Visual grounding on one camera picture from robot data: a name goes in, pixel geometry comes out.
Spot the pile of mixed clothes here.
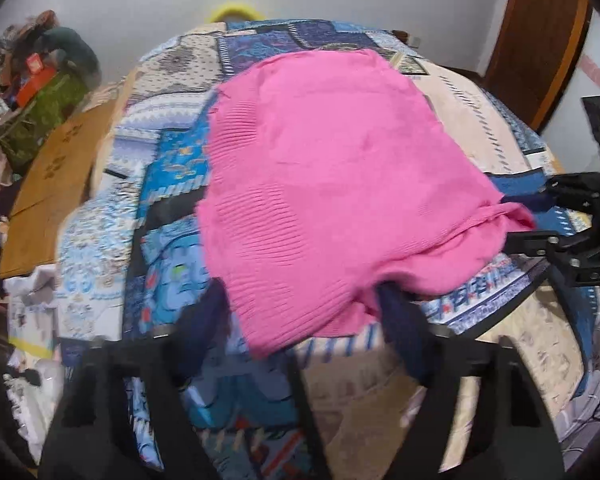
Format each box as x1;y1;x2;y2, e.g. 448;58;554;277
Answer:
0;10;61;76

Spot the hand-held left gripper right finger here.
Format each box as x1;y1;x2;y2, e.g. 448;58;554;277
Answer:
377;285;566;480

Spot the blue patchwork quilt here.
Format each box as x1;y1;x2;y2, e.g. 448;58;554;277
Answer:
55;19;600;480

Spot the pink knitted sweater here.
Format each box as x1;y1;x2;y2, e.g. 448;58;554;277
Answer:
196;49;537;360

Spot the green storage bag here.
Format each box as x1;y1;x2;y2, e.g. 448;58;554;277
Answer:
0;72;91;171

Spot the brown wooden door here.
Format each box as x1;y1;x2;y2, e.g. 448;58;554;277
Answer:
482;0;593;133

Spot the brown cardboard box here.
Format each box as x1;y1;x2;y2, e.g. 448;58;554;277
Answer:
27;77;141;213

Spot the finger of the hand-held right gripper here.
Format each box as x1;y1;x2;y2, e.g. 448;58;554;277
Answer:
505;229;600;267
497;172;600;213

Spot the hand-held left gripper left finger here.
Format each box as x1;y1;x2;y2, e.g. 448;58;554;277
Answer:
40;280;231;480

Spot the yellow foam tube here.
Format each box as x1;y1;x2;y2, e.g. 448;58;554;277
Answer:
211;2;263;23

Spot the orange box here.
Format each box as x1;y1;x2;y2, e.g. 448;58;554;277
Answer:
15;55;56;106

